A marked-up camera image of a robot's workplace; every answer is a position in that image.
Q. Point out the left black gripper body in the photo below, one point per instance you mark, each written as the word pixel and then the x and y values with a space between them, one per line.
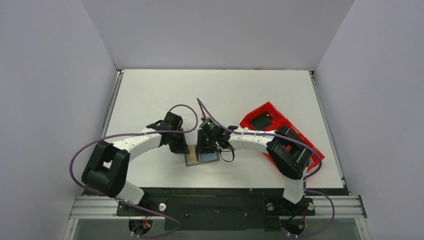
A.
pixel 177 143

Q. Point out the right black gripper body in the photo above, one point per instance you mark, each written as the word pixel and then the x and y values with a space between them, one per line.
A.
pixel 207 145

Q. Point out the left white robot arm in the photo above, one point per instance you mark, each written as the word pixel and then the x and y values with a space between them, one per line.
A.
pixel 107 167

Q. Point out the gold striped credit card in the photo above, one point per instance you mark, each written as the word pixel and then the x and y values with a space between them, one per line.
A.
pixel 192 156

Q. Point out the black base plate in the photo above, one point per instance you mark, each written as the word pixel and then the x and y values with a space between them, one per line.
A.
pixel 221 209

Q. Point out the black wallet in tray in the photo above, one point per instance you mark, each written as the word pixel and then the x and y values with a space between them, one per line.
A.
pixel 261 122

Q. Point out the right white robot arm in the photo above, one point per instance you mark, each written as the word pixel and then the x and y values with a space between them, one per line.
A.
pixel 288 152

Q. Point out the grey card holder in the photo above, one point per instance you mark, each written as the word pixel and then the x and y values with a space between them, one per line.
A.
pixel 202 158

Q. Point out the aluminium frame rail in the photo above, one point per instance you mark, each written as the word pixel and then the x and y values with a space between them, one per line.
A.
pixel 102 207

